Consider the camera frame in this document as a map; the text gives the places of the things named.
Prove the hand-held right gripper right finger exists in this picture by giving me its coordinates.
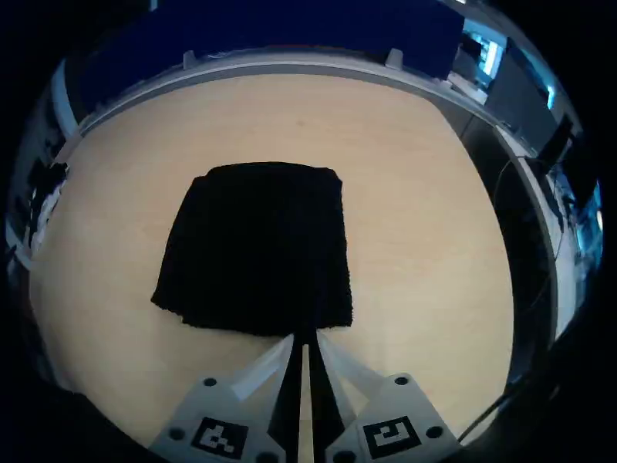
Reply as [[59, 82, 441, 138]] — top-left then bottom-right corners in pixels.
[[305, 312, 460, 463]]

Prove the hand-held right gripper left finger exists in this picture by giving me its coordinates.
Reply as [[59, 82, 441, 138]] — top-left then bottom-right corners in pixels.
[[147, 312, 305, 463]]

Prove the black towel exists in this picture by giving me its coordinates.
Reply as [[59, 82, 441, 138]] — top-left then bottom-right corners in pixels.
[[150, 161, 357, 339]]

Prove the black monitor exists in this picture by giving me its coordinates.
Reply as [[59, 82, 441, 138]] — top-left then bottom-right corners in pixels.
[[484, 38, 556, 148]]

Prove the blue desk screen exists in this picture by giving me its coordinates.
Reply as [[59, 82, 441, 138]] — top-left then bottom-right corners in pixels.
[[61, 0, 489, 138]]

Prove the black cable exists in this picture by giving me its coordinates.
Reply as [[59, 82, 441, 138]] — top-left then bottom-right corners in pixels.
[[456, 376, 536, 446]]

